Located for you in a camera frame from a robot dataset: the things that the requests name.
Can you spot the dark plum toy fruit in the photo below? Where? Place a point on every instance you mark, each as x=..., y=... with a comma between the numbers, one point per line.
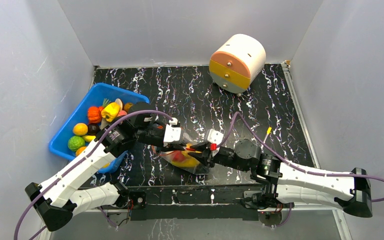
x=93, y=129

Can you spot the yellow toy banana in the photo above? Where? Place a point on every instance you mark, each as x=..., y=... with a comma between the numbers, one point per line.
x=189, y=161

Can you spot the peach toy fruit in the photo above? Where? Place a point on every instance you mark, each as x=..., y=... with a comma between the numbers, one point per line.
x=122, y=113

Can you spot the orange toy fruit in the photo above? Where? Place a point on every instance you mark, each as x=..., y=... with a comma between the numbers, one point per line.
x=94, y=114

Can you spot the orange toy citrus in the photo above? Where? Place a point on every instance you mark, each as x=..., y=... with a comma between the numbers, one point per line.
x=80, y=150

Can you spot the yellow toy lemon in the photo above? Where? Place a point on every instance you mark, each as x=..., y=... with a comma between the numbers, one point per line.
x=80, y=129

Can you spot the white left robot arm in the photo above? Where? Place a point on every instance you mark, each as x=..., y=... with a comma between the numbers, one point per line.
x=58, y=199

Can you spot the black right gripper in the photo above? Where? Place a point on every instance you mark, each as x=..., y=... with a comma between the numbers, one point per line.
x=210, y=156

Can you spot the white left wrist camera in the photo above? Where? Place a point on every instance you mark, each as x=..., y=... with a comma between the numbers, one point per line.
x=173, y=134

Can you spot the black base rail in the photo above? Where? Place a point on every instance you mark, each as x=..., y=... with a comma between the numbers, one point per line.
x=195, y=198

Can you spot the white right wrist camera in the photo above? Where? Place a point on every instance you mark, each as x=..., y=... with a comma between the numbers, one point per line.
x=214, y=138

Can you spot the yellow toy pepper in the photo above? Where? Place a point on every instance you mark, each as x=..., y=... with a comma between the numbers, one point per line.
x=110, y=112

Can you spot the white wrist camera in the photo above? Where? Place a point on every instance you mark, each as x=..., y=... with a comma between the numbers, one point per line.
x=173, y=134
x=214, y=138

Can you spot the brown toy mushroom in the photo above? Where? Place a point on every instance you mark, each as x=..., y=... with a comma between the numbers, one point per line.
x=119, y=103

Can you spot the blue plastic bin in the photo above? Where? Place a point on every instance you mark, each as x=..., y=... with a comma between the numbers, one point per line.
x=95, y=97

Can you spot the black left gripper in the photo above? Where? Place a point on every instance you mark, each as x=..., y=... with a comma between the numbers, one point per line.
x=171, y=146

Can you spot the round drawer cabinet toy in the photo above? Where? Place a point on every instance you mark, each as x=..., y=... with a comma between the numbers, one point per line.
x=235, y=65

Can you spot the green toy fruit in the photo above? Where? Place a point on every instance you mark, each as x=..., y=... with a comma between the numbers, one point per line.
x=75, y=143

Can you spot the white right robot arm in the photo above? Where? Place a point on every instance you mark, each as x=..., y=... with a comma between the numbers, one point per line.
x=287, y=184

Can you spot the clear zip bag orange zipper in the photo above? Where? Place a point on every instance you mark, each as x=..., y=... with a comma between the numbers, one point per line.
x=199, y=170

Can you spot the small yellow toy fruit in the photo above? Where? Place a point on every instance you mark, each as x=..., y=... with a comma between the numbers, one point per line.
x=88, y=138

